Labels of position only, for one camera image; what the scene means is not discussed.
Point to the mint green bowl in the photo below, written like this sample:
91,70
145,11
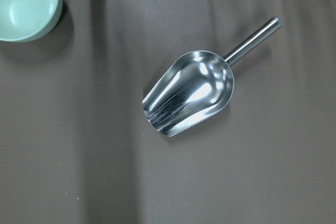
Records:
28,20

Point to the metal scoop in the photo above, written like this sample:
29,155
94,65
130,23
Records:
198,85

